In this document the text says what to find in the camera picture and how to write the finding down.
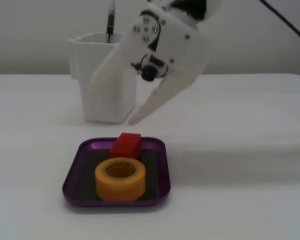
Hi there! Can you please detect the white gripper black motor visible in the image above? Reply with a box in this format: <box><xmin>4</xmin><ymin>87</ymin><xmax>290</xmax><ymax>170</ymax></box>
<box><xmin>85</xmin><ymin>0</ymin><xmax>224</xmax><ymax>125</ymax></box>

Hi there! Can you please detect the red cube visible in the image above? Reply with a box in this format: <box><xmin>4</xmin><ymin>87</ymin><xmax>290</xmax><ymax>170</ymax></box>
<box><xmin>109</xmin><ymin>132</ymin><xmax>143</xmax><ymax>160</ymax></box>

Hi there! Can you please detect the black clear pen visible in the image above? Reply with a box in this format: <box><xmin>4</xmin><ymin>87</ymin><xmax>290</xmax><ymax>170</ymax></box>
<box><xmin>105</xmin><ymin>0</ymin><xmax>116</xmax><ymax>44</ymax></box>

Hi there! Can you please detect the purple metal tray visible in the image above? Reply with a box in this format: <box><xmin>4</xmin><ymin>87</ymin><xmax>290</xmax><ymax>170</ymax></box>
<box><xmin>62</xmin><ymin>136</ymin><xmax>172</xmax><ymax>208</ymax></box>

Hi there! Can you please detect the yellow tape roll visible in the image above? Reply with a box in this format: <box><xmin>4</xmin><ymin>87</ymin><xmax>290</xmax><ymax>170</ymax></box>
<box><xmin>94</xmin><ymin>157</ymin><xmax>147</xmax><ymax>203</ymax></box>

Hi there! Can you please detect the small black gripper camera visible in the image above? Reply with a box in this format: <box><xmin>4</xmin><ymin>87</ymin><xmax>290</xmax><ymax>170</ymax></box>
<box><xmin>130</xmin><ymin>53</ymin><xmax>175</xmax><ymax>83</ymax></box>

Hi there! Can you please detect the thick black cable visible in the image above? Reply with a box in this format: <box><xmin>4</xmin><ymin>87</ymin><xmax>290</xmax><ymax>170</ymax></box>
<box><xmin>259</xmin><ymin>0</ymin><xmax>300</xmax><ymax>48</ymax></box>

